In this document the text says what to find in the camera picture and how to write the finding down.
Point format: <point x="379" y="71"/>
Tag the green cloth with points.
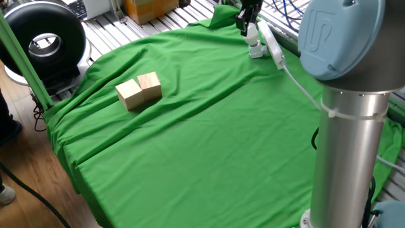
<point x="190" y="174"/>

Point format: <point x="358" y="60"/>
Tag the white plug-in bulb holder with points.
<point x="255" y="50"/>

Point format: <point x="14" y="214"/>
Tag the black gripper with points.
<point x="252" y="3"/>

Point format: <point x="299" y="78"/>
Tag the pale wooden cube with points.
<point x="129" y="95"/>

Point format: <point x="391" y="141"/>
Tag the reddish wooden cube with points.
<point x="150" y="85"/>

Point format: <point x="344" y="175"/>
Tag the black keyboard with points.
<point x="79" y="8"/>

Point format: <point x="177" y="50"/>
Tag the dark blue shoe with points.
<point x="8" y="130"/>

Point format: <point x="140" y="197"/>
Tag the white LED bulb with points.
<point x="252" y="35"/>

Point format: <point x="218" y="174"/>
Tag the white shoe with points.
<point x="6" y="194"/>

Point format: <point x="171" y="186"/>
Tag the white power strip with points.
<point x="272" y="44"/>

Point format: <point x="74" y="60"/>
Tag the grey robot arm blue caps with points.
<point x="348" y="142"/>

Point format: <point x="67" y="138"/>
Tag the green frame post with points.
<point x="22" y="60"/>

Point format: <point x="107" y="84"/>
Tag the white box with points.
<point x="96" y="8"/>

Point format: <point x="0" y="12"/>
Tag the cardboard box yellow tape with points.
<point x="148" y="11"/>

